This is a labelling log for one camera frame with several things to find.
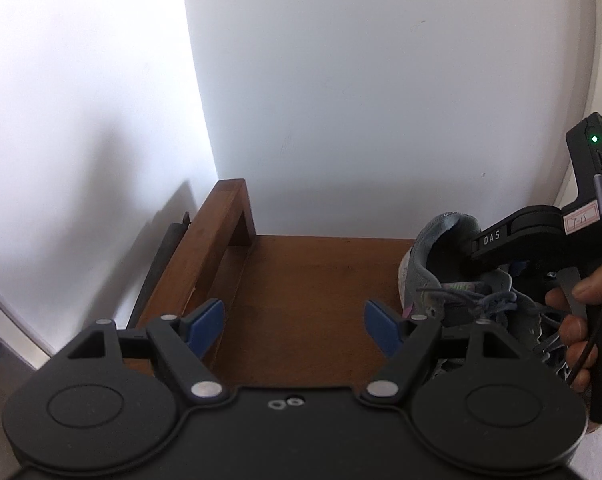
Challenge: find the person's right hand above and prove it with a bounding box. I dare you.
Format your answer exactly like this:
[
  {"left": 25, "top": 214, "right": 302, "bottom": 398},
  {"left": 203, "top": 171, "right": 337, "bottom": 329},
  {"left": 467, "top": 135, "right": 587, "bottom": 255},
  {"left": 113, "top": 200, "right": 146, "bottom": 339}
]
[{"left": 545, "top": 263, "right": 602, "bottom": 392}]

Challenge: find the grey sneaker with pink logo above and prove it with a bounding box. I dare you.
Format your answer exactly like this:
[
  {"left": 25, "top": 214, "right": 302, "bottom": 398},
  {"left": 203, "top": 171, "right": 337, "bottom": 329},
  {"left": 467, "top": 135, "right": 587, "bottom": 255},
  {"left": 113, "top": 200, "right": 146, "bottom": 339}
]
[{"left": 398, "top": 212, "right": 582, "bottom": 392}]

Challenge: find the brown wooden shoe rack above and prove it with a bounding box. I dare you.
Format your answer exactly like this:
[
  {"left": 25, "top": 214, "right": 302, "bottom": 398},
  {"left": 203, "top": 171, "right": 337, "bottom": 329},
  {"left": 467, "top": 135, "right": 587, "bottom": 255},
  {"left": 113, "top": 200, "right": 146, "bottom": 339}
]
[{"left": 125, "top": 178, "right": 462, "bottom": 389}]

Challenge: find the black rod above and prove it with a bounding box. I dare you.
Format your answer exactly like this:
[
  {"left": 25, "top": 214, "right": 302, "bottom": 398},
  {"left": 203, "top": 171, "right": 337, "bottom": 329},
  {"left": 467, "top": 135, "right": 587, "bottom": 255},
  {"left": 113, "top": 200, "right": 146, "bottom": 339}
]
[{"left": 129, "top": 211, "right": 192, "bottom": 329}]

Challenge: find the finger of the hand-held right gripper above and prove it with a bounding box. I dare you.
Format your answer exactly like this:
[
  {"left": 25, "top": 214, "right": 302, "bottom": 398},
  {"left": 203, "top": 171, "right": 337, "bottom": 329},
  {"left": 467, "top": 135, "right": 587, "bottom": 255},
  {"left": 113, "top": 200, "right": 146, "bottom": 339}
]
[{"left": 460, "top": 219, "right": 520, "bottom": 281}]

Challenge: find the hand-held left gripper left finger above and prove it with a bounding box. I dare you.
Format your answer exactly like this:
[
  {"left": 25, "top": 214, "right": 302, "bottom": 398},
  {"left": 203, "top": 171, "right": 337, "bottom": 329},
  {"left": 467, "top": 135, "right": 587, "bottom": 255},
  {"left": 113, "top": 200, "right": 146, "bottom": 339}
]
[{"left": 67, "top": 298, "right": 228, "bottom": 406}]

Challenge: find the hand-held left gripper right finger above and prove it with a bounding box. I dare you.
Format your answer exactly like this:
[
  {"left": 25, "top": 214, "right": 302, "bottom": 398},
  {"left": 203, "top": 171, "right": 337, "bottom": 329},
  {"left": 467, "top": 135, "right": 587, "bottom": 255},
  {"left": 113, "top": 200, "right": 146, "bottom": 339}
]
[{"left": 361, "top": 299, "right": 520, "bottom": 404}]

